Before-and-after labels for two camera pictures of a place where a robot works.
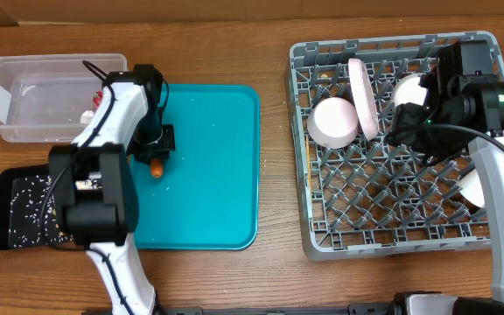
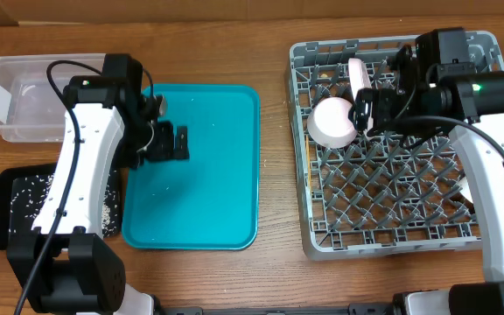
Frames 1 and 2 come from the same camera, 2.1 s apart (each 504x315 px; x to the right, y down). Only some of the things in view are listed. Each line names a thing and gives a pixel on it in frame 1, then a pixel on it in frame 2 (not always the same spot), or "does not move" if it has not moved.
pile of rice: [33, 220] does not move
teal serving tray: [208, 195] does not move
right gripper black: [406, 136] -> [386, 106]
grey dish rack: [371, 198] does not move
